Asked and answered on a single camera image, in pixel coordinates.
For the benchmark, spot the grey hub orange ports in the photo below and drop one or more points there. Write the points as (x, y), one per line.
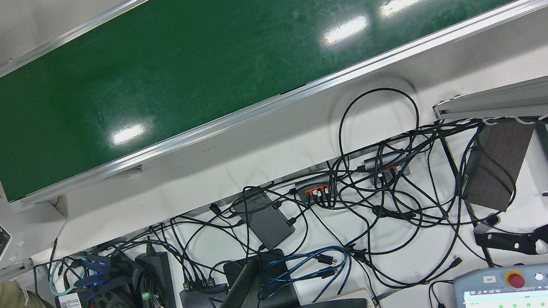
(313, 185)

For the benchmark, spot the dark grey flat box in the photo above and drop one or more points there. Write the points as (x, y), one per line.
(267, 221)

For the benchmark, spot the green conveyor belt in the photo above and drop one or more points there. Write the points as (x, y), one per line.
(202, 66)

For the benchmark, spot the grey usb hub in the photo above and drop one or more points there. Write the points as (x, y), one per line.
(388, 161)

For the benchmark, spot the black monitor stand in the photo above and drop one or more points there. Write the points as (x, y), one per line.
(235, 291)

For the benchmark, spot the black multiport hub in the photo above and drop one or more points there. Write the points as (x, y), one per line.
(199, 300)

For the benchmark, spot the black power adapter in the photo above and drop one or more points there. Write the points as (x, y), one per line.
(157, 273)

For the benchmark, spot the black round flange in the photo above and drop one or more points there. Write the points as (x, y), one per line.
(113, 307)

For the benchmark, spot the brown wooden block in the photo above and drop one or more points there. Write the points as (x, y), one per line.
(496, 170)

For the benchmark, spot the white QR label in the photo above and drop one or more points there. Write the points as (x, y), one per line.
(71, 302)

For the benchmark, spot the aluminium profile beam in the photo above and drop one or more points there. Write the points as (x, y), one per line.
(525, 100)

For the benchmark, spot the white conveyor control box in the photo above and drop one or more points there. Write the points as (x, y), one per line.
(20, 230)

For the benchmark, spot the tan fabric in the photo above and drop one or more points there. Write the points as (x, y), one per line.
(3, 299)

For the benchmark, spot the black flat bracket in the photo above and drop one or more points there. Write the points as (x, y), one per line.
(507, 242)

